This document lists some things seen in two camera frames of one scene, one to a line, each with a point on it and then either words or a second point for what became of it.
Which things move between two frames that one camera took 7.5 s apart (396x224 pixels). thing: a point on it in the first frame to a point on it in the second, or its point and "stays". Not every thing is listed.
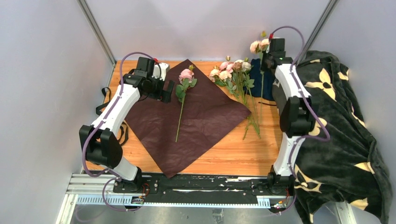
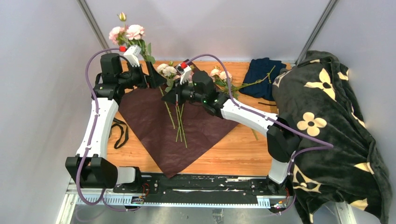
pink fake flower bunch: [235, 75] to [166, 73]
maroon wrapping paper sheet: [208, 115] stays
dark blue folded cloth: [255, 74] stays
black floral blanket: [348, 167] stays
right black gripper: [266, 53] to [172, 96]
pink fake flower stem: [261, 81] to [130, 35]
